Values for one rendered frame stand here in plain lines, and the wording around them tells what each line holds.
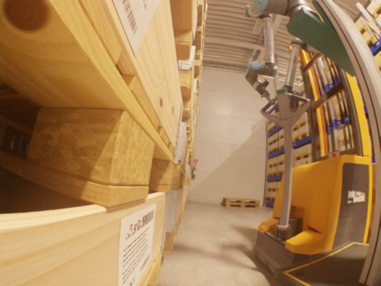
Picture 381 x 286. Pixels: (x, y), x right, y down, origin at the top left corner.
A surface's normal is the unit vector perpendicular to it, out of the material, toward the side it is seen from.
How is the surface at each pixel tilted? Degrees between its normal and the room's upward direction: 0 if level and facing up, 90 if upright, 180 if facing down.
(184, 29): 180
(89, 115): 90
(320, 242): 90
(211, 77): 90
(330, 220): 90
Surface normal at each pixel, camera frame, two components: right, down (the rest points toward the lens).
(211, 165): -0.01, -0.24
